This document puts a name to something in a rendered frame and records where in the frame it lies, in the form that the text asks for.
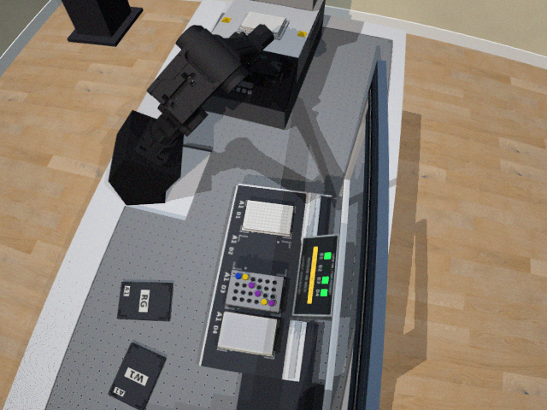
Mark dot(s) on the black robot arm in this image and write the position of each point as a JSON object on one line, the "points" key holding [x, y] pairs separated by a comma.
{"points": [[209, 62]]}

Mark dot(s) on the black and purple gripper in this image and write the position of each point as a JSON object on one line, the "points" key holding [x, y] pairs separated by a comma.
{"points": [[248, 85]]}

